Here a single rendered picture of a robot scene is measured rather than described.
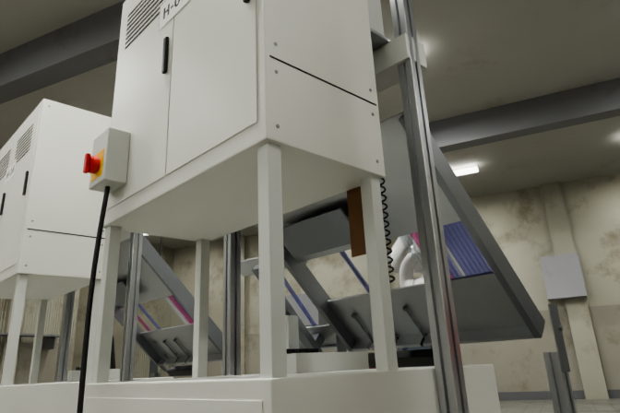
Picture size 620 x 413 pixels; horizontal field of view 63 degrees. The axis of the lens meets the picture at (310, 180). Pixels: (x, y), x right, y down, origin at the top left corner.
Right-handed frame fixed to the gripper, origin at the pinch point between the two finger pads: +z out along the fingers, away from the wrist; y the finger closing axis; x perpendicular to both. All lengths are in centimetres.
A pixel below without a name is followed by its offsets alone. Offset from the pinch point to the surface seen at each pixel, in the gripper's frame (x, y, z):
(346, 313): 16.1, 14.5, 3.5
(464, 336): 3.6, -25.8, 5.6
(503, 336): 3.6, -38.5, 6.8
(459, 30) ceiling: 31, 65, -334
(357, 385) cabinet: 50, -49, 65
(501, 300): 13.0, -41.9, 3.5
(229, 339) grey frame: 42, 21, 40
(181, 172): 93, -20, 47
